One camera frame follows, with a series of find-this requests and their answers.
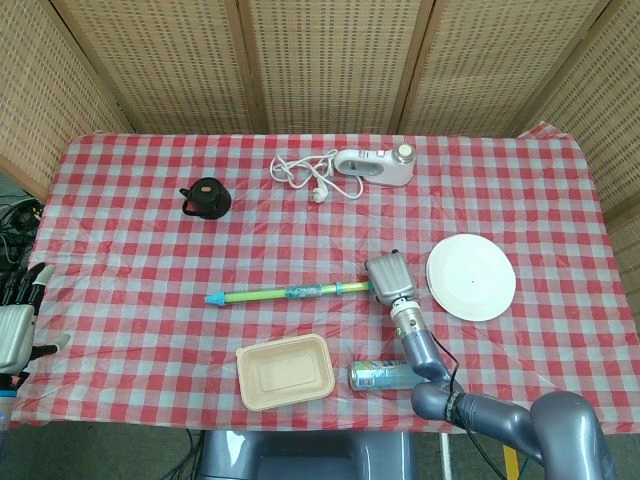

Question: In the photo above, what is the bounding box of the black floor cable bundle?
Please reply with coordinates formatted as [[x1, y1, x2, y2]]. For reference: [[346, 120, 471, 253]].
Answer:
[[0, 192, 44, 274]]

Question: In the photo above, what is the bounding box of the red white checkered tablecloth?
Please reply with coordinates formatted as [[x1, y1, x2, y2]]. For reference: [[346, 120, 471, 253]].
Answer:
[[7, 122, 640, 434]]

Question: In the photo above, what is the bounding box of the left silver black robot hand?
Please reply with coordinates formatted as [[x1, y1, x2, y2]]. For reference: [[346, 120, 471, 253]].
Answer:
[[0, 263, 71, 376]]

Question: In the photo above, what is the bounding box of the white hand mixer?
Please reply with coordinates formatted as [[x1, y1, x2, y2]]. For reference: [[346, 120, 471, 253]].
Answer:
[[333, 143, 416, 188]]

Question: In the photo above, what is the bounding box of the green blue water pump toy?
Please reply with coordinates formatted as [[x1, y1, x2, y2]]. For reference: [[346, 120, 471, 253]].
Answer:
[[204, 281, 345, 309]]

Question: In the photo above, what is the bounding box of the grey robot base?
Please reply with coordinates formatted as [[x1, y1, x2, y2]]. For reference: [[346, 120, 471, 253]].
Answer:
[[199, 429, 416, 480]]

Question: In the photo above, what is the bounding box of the white round plate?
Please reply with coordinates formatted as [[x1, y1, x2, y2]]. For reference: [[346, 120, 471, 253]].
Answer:
[[425, 233, 517, 322]]

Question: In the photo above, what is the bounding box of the woven bamboo screen panel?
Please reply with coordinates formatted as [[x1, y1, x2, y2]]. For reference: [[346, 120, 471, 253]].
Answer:
[[49, 0, 261, 135], [394, 0, 626, 137], [0, 0, 134, 201], [234, 0, 436, 135], [517, 0, 640, 334]]

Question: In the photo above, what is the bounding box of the black cable under table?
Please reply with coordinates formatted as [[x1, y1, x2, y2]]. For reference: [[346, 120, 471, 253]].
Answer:
[[168, 428, 202, 480]]

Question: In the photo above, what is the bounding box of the beige rectangular food container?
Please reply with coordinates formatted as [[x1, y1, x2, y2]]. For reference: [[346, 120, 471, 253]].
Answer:
[[235, 333, 336, 412]]

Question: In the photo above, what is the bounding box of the light blue drink can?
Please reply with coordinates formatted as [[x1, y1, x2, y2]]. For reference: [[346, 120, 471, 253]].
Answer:
[[348, 358, 420, 392]]

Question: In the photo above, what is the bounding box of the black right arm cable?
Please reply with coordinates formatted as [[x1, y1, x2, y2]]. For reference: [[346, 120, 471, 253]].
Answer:
[[428, 333, 502, 480]]

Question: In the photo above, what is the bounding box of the white mixer power cord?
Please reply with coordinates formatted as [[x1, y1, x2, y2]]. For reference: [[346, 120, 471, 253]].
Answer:
[[270, 148, 367, 206]]

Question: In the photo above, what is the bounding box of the black lidded cup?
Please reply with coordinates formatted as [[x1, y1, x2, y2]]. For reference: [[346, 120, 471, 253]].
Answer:
[[179, 176, 233, 222]]

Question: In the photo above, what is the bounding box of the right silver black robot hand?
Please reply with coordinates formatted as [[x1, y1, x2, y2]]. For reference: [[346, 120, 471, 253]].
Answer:
[[363, 248, 420, 305]]

